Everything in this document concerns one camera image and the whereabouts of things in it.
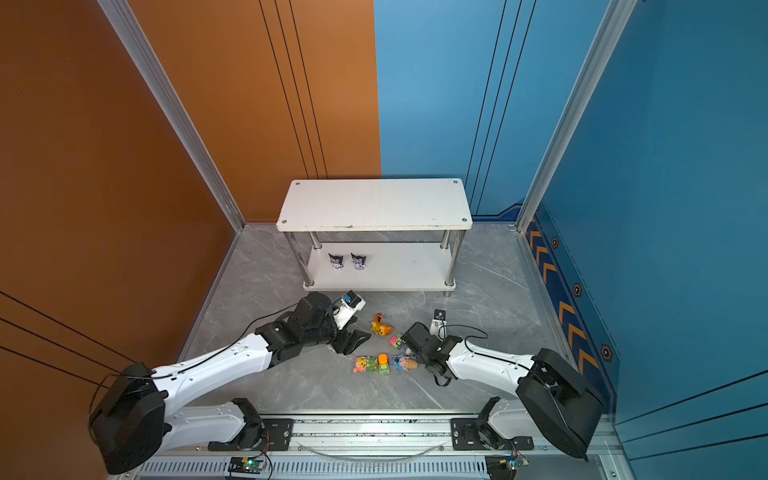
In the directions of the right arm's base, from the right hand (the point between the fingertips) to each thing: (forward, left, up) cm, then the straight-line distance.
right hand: (429, 350), depth 88 cm
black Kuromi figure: (+24, +22, +13) cm, 35 cm away
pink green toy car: (+1, +10, +3) cm, 11 cm away
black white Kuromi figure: (+25, +30, +12) cm, 40 cm away
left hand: (+3, +19, +12) cm, 22 cm away
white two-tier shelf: (+47, +15, +1) cm, 49 cm away
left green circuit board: (-28, +46, 0) cm, 54 cm away
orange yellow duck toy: (+5, +15, +4) cm, 16 cm away
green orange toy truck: (-5, +14, +3) cm, 15 cm away
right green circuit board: (-28, -16, -1) cm, 32 cm away
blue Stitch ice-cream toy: (-5, +8, +3) cm, 10 cm away
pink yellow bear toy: (-6, +20, +4) cm, 21 cm away
